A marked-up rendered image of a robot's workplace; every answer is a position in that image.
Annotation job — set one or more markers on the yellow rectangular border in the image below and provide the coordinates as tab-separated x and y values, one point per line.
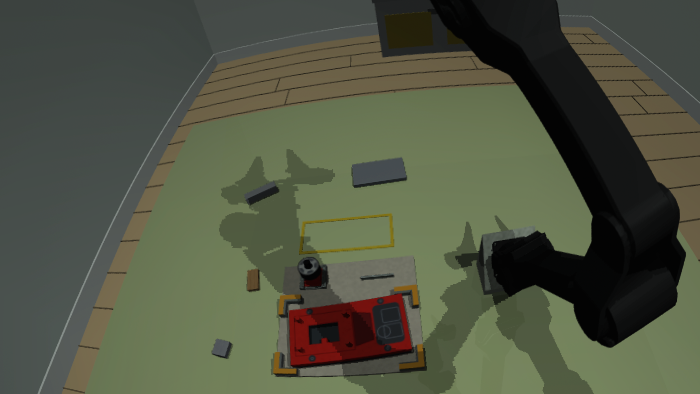
346	249

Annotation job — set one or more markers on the black tyre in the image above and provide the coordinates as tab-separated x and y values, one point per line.
311	273

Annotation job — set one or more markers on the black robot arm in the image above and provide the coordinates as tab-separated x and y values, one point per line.
629	275

